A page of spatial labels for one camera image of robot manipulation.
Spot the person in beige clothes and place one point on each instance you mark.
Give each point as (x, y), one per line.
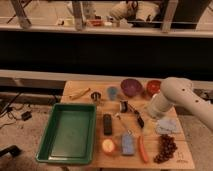
(138, 13)

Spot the blue plastic cup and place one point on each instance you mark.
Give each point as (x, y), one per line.
(112, 92)

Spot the bunch of dark grapes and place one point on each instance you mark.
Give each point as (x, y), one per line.
(167, 147)

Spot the purple bowl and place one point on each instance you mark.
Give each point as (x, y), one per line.
(131, 87)

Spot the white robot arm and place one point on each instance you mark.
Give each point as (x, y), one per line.
(176, 91)

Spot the black handled peeler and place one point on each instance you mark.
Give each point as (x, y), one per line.
(126, 107)

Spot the green plastic tray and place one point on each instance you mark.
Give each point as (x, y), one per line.
(69, 135)

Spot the blue patterned cloth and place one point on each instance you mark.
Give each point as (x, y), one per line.
(167, 126)

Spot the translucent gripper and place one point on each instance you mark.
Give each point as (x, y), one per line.
(149, 126)

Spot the black eraser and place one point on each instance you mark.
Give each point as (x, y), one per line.
(107, 124)

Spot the banana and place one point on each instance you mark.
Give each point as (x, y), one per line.
(79, 93)

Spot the blue sponge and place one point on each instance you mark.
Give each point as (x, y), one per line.
(127, 144)

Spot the peach fruit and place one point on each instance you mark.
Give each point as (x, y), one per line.
(108, 146)

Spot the red bowl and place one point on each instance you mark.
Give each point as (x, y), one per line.
(153, 87)

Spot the metal spoon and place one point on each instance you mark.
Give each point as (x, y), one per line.
(118, 116)

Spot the small metal cup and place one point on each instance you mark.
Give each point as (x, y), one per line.
(95, 96)

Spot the orange carrot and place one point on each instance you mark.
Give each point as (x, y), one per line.
(142, 150)

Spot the black power adapter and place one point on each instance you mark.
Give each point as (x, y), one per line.
(26, 115)

